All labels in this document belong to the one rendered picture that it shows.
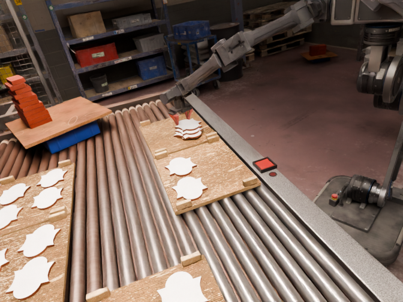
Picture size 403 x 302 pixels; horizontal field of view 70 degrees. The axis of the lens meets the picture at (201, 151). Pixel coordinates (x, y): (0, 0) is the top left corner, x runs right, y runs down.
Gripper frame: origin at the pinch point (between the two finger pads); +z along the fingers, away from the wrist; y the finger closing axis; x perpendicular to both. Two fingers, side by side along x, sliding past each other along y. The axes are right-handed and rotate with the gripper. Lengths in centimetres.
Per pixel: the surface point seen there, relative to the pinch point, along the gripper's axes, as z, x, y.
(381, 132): 96, 32, -219
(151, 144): 4.5, -1.1, 21.1
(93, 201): 6, 16, 61
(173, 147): 4.2, 11.9, 16.4
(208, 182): 4, 47, 24
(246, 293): 5, 89, 49
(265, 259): 5, 86, 37
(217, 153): 3.7, 34.8, 7.0
